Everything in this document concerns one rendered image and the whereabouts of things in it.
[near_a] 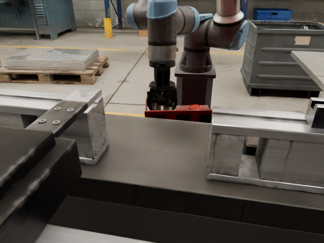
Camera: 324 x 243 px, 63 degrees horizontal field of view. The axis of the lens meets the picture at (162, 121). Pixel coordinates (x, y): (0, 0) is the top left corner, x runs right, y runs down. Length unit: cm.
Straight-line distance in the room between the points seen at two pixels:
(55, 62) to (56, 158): 330
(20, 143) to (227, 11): 94
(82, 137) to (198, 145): 20
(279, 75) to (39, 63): 276
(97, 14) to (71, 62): 402
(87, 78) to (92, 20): 421
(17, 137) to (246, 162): 32
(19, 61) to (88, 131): 332
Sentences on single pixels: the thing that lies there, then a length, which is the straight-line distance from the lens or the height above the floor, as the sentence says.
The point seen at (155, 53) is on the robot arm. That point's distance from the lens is 69.
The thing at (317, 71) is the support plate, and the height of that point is 100.
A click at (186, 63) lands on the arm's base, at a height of 81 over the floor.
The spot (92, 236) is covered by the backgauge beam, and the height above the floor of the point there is 98.
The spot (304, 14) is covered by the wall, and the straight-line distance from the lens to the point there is 730.
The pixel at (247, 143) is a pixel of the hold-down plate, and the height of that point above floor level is 90.
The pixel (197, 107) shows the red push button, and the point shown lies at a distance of 77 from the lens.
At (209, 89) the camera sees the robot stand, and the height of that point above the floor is 70.
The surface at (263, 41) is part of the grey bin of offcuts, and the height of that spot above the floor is 59.
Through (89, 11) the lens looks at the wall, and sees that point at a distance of 739.
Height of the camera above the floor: 114
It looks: 29 degrees down
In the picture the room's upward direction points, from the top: straight up
